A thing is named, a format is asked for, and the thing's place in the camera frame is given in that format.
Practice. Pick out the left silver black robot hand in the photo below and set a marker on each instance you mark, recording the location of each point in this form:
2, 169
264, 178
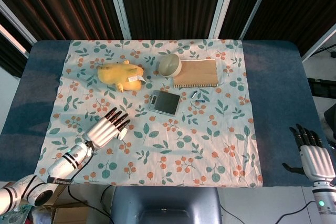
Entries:
107, 127

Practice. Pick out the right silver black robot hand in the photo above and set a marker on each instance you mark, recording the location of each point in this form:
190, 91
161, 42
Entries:
313, 155

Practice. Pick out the white paper cup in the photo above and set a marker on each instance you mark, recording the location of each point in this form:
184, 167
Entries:
123, 133

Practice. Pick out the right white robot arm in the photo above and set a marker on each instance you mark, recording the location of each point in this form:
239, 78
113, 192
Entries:
324, 200

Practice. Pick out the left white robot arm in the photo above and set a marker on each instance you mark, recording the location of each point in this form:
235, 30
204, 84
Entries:
44, 171

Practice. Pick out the floral patterned tablecloth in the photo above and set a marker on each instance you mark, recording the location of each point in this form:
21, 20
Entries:
157, 113

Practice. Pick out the yellow plush toy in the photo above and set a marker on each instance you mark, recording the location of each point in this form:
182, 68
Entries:
121, 74

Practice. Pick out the digital kitchen scale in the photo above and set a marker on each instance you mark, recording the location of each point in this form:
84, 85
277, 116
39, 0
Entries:
164, 102

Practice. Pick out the grey green bowl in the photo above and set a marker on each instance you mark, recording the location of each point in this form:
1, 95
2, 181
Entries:
169, 66

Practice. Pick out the cardboard box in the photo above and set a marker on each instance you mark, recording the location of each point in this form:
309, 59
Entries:
68, 212

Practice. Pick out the blue grey chair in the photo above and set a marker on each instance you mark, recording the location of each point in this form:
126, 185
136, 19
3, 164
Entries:
165, 205

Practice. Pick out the brown spiral notebook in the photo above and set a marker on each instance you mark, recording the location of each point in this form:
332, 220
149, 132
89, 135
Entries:
195, 73

